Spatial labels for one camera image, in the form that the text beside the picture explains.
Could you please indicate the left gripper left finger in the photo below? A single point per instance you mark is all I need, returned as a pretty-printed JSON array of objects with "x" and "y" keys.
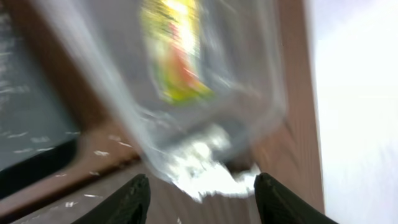
[{"x": 127, "y": 205}]

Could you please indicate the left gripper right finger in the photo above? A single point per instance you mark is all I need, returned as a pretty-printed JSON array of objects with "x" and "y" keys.
[{"x": 279, "y": 205}]

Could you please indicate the yellow green snack wrapper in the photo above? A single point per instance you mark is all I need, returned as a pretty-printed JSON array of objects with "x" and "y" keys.
[{"x": 172, "y": 32}]

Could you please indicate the brown serving tray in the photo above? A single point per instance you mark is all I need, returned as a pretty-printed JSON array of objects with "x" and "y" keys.
[{"x": 168, "y": 203}]

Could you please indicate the black rectangular tray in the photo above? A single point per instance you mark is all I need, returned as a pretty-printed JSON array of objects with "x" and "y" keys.
[{"x": 38, "y": 136}]

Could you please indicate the clear plastic bin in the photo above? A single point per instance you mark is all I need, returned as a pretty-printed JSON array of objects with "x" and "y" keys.
[{"x": 241, "y": 62}]

